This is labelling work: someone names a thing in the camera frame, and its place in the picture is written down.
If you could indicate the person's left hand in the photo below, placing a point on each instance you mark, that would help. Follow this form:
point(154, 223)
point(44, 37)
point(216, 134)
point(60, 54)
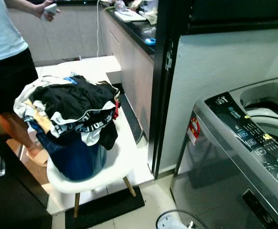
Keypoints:
point(40, 12)

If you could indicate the small white handheld device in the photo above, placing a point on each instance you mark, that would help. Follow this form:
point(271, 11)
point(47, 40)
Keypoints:
point(51, 10)

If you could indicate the person's bare left forearm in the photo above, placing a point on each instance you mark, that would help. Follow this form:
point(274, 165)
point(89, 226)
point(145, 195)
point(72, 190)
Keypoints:
point(25, 5)

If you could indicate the grey top-load washing machine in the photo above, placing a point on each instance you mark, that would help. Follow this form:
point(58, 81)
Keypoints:
point(215, 186)

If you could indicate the white crumpled garment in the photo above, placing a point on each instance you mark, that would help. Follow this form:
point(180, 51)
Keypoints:
point(23, 98)

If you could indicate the pale yellow garment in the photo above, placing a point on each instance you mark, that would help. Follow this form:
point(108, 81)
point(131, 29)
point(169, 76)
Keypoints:
point(43, 121)

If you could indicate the black garment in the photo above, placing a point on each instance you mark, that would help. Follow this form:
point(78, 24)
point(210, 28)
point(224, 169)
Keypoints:
point(74, 98)

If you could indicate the beige slide sandal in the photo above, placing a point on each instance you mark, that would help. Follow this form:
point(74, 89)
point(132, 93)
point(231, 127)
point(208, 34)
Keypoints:
point(37, 158)

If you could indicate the white flat tray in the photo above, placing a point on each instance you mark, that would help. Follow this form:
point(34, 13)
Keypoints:
point(129, 16)

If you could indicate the beige kitchen cabinet black counter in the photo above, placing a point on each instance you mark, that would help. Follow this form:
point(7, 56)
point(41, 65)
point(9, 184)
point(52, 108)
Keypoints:
point(132, 71)

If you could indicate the pale green cloth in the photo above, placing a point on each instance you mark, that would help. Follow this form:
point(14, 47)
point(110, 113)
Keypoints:
point(150, 17)

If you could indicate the black underwear lettered white waistband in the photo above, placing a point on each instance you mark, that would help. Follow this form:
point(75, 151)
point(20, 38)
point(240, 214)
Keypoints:
point(96, 119)

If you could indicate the dark blue laundry basket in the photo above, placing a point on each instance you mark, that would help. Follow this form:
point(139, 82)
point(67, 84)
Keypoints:
point(74, 160)

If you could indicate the white shell chair wooden legs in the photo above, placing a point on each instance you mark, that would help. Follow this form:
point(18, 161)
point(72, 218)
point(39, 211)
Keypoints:
point(117, 157)

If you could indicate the black floor mat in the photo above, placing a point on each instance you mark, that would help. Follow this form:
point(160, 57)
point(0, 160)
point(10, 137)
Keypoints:
point(105, 210)

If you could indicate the red white washer sticker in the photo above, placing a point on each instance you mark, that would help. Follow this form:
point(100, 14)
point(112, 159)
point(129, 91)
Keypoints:
point(194, 130)

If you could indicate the black framed window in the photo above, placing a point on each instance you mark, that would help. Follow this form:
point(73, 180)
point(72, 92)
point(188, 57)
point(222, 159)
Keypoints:
point(239, 12)

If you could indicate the small yellow washer sticker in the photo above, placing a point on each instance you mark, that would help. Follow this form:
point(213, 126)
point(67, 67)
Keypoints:
point(267, 136)

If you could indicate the beige wall cabinets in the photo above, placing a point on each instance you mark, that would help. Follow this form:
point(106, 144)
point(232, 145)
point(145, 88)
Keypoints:
point(67, 36)

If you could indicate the black door frame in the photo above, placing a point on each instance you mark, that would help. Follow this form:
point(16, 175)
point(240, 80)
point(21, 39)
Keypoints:
point(167, 71)

